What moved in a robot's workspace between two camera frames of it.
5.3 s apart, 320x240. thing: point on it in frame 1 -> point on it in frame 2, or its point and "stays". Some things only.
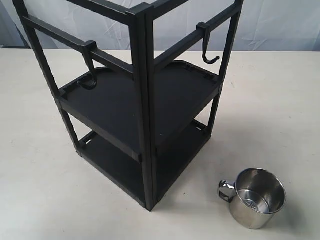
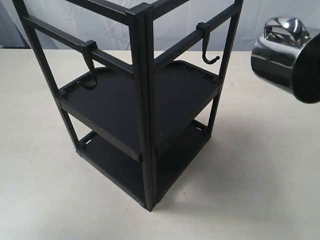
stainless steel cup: [255, 197] -> [288, 55]
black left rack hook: [89, 82] stays
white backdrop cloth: [264, 25] stays
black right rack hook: [205, 28] stays
